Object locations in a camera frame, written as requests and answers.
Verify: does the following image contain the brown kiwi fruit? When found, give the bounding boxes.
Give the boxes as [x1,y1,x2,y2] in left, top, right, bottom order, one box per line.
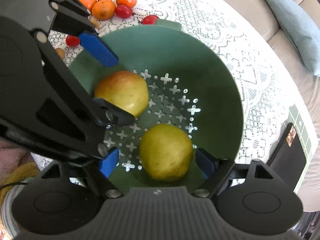
[89,19,100,29]

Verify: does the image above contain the green plastic colander bowl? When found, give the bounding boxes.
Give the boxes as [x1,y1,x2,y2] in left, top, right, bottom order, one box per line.
[69,20,244,192]

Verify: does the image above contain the beige sofa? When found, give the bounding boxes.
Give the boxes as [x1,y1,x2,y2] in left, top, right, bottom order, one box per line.
[195,0,320,213]

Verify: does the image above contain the orange mandarin small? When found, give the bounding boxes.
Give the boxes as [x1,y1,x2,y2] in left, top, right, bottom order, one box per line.
[79,0,97,10]

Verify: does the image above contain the green grid table mat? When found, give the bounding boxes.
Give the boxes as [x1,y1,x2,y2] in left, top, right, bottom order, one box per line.
[287,105,312,193]

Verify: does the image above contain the red cherry tomato right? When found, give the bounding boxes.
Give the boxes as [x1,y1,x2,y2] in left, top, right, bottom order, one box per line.
[141,15,159,25]

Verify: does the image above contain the large orange mandarin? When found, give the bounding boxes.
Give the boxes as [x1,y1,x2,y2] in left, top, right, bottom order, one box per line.
[91,0,116,20]

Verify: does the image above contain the red-yellow apple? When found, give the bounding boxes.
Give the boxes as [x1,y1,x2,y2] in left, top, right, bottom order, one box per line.
[94,70,149,118]

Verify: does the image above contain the light blue cushion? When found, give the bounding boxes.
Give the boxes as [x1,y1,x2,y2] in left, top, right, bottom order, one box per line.
[266,0,319,77]

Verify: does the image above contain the black notebook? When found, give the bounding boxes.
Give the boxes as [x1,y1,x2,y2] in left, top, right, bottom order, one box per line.
[266,122,306,190]

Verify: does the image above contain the red cherry tomato front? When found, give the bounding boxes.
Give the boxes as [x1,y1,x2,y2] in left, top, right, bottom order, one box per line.
[65,35,80,47]

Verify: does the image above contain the white lace tablecloth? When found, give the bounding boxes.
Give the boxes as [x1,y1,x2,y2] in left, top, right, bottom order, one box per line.
[30,0,311,181]

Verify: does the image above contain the green-yellow pear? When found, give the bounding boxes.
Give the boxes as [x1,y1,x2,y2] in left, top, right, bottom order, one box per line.
[139,124,193,182]

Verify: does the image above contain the brown kiwi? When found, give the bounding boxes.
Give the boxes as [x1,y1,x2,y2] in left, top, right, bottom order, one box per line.
[55,48,66,60]

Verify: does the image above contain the red cherry tomato middle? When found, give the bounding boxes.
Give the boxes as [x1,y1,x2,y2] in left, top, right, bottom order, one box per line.
[114,4,133,19]

